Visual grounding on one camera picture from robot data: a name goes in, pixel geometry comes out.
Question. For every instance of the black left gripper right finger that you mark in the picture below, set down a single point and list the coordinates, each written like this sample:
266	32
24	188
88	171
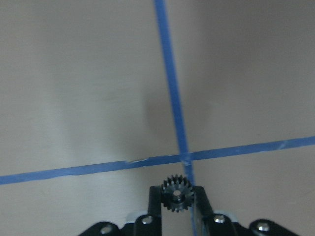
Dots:
208	222

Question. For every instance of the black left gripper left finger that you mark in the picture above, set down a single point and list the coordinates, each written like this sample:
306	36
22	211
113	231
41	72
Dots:
148	224

